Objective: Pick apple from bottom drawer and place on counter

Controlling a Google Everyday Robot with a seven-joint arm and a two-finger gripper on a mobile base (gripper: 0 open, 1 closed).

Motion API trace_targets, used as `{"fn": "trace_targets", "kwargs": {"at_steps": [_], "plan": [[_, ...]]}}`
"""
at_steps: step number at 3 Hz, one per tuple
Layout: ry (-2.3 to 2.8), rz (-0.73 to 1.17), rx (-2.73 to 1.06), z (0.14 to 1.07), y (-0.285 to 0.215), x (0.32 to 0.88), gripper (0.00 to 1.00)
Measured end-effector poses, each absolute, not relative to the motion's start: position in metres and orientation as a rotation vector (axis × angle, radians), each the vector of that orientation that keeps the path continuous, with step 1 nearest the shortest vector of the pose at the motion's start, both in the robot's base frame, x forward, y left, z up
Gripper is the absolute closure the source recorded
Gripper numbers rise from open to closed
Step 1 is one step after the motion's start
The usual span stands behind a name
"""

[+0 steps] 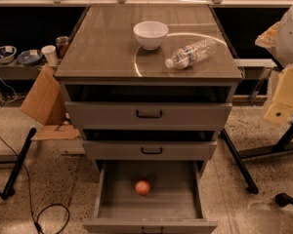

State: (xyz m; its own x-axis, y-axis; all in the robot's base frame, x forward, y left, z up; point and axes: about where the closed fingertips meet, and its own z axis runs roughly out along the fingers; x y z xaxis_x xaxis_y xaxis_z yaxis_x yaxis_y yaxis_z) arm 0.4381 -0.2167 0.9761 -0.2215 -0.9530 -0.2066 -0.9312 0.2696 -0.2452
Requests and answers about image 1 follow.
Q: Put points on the white bowl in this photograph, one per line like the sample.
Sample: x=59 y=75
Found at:
x=150 y=34

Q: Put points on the black left stand leg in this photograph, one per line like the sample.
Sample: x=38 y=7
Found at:
x=9 y=188

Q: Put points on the black right stand leg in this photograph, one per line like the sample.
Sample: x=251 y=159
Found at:
x=251 y=186

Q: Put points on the black caster foot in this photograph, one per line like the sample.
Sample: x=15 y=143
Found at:
x=283 y=199

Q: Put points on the bottom grey drawer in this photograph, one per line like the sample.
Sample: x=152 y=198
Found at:
x=172 y=206

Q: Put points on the middle grey drawer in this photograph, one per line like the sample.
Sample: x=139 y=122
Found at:
x=149 y=150

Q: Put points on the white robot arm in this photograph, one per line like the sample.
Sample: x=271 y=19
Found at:
x=278 y=39

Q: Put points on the brown cardboard box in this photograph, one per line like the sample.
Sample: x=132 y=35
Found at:
x=45 y=104

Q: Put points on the grey drawer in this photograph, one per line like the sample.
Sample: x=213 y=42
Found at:
x=172 y=206
x=149 y=150
x=148 y=116

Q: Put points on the grey bowl with items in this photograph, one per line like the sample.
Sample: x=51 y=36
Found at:
x=7 y=54

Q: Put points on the black stand leg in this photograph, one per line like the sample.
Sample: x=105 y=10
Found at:
x=9 y=188
x=251 y=186

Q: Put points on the top grey drawer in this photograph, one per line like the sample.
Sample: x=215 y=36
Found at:
x=148 y=116

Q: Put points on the grey drawer cabinet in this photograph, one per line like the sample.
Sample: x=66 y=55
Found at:
x=105 y=63

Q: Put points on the white paper cup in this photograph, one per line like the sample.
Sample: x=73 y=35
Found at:
x=50 y=53

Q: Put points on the blue bowl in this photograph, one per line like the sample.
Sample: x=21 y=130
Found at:
x=30 y=57

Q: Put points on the red apple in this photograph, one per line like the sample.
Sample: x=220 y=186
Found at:
x=142 y=187

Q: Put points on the glass jar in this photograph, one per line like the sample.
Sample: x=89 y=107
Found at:
x=62 y=44

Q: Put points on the low grey shelf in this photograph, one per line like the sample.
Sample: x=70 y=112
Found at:
x=16 y=71

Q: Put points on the clear plastic water bottle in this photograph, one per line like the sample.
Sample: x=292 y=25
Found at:
x=192 y=54

